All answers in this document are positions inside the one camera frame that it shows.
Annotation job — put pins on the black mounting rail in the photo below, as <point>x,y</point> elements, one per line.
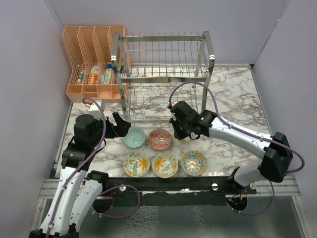
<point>155,191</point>

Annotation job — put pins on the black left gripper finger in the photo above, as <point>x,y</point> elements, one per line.
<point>122,130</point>
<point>120,123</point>

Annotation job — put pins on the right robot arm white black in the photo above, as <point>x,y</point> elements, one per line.
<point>272,150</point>

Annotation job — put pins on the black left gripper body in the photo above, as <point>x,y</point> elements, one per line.
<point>111,130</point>

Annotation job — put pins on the yellow dotted white bowl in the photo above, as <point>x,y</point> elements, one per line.
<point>189,140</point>

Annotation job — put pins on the stainless steel dish rack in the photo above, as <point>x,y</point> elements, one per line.
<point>155,71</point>

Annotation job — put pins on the blue orange floral bowl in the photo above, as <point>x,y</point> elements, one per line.
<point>194,163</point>

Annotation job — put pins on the green white box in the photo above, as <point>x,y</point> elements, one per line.
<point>108,76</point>

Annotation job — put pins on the red patterned bowl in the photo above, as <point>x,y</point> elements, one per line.
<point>159,139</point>

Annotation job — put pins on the teal ribbed bowl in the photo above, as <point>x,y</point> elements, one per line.
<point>134,138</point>

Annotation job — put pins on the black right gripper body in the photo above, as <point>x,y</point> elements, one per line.
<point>182,129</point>

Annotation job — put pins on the peach plastic file organizer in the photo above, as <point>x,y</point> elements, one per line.
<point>87,46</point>

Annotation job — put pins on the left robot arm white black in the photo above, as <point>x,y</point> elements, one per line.
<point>77,187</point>

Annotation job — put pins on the orange flower bowl left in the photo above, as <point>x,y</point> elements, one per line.
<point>136,164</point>

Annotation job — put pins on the orange flower bowl middle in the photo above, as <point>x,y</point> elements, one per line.
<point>165,165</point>

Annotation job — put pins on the small green white bottle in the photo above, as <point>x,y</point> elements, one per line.
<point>80,77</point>

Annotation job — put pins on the orange flower bowl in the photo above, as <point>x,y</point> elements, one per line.
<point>136,164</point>
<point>165,165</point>

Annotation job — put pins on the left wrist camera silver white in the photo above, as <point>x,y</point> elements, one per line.
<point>96,109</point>

